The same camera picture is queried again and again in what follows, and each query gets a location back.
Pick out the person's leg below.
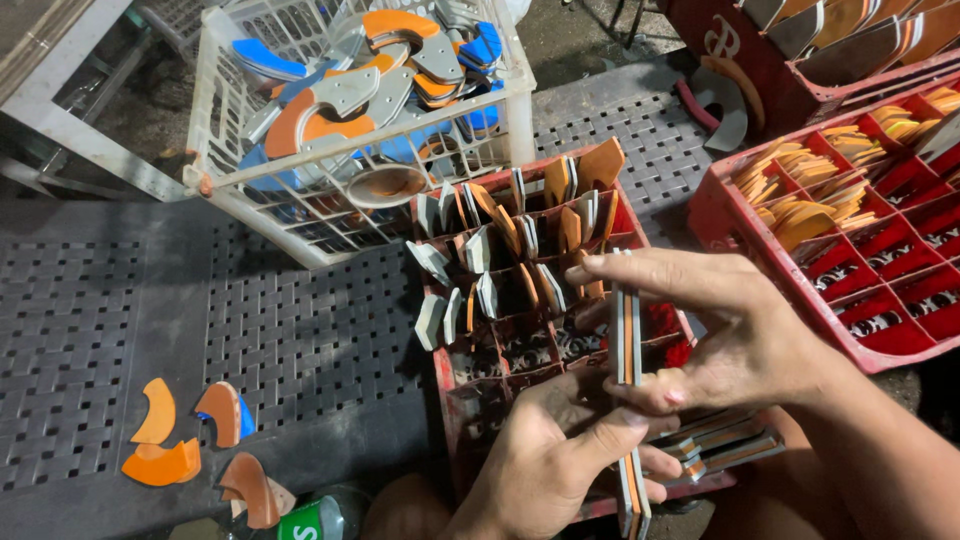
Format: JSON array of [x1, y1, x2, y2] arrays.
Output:
[[358, 472, 460, 540], [701, 448, 852, 540]]

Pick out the grey orange layered sole pieces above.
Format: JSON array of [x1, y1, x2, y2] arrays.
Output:
[[608, 246, 653, 540]]

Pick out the orange wide sole piece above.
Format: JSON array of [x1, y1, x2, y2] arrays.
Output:
[[120, 437, 203, 488]]

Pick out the worn red divided crate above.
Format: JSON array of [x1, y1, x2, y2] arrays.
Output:
[[410, 145, 741, 524]]

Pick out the dark red crate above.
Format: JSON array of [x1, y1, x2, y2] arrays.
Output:
[[658, 0, 960, 141]]

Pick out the person's right leg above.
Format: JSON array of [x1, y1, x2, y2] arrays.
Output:
[[701, 448, 852, 540]]

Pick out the grey orange horseshoe sole piece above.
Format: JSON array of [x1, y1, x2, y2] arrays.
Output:
[[690, 55, 767, 154]]

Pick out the brown blue sole piece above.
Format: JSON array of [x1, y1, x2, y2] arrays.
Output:
[[194, 381, 257, 450]]

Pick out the white plastic lattice crate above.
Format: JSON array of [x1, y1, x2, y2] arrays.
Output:
[[183, 0, 538, 270]]

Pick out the person's left leg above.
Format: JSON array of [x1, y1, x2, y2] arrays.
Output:
[[358, 472, 460, 540]]

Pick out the person's left hand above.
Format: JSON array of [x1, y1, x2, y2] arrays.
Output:
[[471, 370, 684, 540]]

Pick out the bright red divided crate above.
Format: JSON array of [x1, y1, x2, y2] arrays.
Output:
[[686, 75, 960, 375]]

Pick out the row of upright sole pieces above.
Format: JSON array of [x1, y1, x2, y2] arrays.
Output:
[[405, 135, 627, 354]]

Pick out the person's right hand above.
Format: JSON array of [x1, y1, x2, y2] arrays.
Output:
[[565, 248, 843, 417]]

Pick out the piles of orange sole cutouts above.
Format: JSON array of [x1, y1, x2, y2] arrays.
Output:
[[730, 84, 960, 254]]

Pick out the stack of flat sole pieces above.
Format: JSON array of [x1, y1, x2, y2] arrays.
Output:
[[648, 408, 787, 486]]

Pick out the large grey orange sole sheets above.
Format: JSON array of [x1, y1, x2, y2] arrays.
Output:
[[738, 0, 960, 89]]

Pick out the green label plastic bottle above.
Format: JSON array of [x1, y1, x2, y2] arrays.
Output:
[[217, 483, 370, 540]]

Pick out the heap of horseshoe sole pieces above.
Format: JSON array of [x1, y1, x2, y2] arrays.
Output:
[[228, 0, 506, 226]]

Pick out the pink curved sole piece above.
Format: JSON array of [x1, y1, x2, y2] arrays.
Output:
[[674, 78, 723, 136]]

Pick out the orange crescent sole piece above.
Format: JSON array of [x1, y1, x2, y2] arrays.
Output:
[[130, 377, 177, 446]]

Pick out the black metal stand legs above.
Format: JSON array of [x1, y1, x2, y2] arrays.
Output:
[[606, 0, 665, 50]]

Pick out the grey metal table frame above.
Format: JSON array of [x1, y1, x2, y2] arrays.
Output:
[[0, 0, 190, 204]]

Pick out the brown beige sole piece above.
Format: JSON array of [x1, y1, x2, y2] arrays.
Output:
[[216, 451, 298, 531]]

